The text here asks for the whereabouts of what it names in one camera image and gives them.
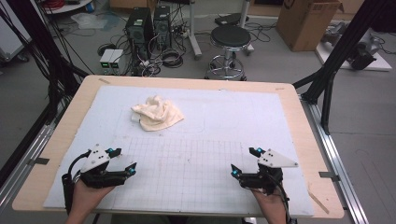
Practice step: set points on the grey metal stand leg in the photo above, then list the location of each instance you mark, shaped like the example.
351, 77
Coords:
193, 34
246, 12

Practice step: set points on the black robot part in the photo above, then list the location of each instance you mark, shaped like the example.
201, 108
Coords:
361, 57

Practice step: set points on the white round table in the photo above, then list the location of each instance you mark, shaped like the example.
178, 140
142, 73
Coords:
71, 7

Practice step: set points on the cream cloth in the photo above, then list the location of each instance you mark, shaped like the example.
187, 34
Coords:
157, 113

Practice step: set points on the flat black bag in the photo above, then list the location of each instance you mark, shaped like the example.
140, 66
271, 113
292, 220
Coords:
230, 19

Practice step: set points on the slim black computer tower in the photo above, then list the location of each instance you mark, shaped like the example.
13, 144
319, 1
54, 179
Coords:
162, 28

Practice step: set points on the white power supply unit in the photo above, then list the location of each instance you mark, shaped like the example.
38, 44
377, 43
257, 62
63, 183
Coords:
105, 60
116, 60

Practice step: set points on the large black computer tower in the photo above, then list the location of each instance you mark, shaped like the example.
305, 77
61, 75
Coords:
138, 31

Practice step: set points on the thin wooden stick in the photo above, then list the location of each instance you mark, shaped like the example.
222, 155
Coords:
318, 201

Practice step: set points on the brown cardboard box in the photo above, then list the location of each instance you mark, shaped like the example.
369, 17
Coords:
305, 28

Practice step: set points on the white gridded mat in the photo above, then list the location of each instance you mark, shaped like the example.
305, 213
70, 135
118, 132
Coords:
199, 109

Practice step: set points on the white board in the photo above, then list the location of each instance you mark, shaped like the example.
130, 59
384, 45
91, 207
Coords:
383, 63

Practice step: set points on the person's left hand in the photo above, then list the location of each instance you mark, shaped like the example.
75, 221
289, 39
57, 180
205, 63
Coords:
85, 197

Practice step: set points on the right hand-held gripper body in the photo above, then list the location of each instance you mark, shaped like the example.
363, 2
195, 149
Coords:
274, 160

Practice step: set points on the person's right hand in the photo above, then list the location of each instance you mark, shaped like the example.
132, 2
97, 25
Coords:
271, 202

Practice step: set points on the black round stool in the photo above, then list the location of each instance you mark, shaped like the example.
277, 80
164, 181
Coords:
230, 36

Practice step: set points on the aluminium rail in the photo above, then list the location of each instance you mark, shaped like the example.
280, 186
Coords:
28, 155
333, 155

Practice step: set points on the clear plastic sheet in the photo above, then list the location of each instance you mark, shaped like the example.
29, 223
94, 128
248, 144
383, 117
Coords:
88, 21

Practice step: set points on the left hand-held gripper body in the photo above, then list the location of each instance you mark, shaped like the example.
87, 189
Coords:
95, 157

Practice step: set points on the grey robot part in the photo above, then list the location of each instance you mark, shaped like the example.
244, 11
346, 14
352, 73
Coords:
333, 32

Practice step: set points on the white cabinet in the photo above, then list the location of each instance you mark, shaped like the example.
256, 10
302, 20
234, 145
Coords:
11, 40

